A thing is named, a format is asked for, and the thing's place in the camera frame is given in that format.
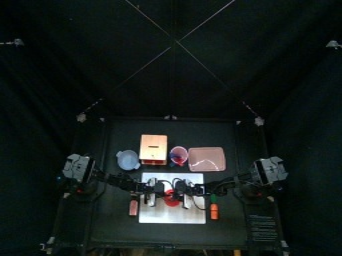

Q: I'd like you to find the red play dough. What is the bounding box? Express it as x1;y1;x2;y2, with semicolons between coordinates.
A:
161;189;183;207

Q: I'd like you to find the red and white toy block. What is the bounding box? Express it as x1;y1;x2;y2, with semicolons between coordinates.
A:
128;199;139;217

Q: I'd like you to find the white rectangular cutting board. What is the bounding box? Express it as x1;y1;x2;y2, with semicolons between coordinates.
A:
137;172;207;225

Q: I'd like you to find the orange toy carrot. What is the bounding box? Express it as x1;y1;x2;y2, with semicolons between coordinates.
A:
208;194;220;221

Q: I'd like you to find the light blue plastic bowl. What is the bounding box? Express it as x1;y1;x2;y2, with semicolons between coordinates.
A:
115;149;141;172

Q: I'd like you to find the pink square tray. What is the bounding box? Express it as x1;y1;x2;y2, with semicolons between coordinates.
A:
187;146;227;173

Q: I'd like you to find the wooden box with slot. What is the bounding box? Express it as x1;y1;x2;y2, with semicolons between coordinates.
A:
137;134;169;166

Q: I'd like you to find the white printed warning label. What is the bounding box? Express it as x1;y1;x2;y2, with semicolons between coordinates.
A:
247;213;279;244

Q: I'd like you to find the thin diagonal cord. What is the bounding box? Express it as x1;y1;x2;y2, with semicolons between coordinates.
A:
124;0;260;118
78;0;236;116

